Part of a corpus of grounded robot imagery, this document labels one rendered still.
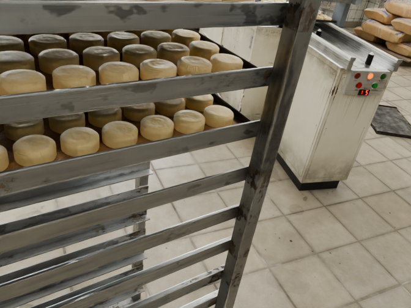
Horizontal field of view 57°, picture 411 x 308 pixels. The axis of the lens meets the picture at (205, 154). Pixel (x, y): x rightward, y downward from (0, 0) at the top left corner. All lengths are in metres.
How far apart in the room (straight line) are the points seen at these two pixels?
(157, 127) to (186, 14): 0.18
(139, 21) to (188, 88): 0.11
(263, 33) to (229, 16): 2.11
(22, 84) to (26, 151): 0.09
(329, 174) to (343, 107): 0.48
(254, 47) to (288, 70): 2.06
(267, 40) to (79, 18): 2.27
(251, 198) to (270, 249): 1.38
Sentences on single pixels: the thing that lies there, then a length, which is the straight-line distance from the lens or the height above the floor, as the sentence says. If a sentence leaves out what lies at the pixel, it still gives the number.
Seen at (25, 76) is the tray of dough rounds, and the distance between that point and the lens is 0.48.
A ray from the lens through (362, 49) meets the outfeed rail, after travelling 2.45.
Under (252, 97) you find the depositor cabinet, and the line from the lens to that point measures 2.76.
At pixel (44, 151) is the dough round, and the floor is 1.15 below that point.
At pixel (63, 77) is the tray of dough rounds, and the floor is 1.24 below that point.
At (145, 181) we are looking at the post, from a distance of 1.14.
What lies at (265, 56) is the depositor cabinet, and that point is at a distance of 2.66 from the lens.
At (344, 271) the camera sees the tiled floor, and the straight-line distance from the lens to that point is 2.11.
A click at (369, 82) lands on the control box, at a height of 0.77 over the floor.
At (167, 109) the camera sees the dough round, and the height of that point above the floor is 1.14.
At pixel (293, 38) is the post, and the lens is 0.54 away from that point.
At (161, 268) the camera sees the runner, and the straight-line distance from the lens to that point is 0.71.
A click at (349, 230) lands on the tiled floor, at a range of 2.35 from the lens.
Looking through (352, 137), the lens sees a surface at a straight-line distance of 2.39.
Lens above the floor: 1.43
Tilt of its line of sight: 33 degrees down
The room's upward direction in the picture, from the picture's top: 9 degrees clockwise
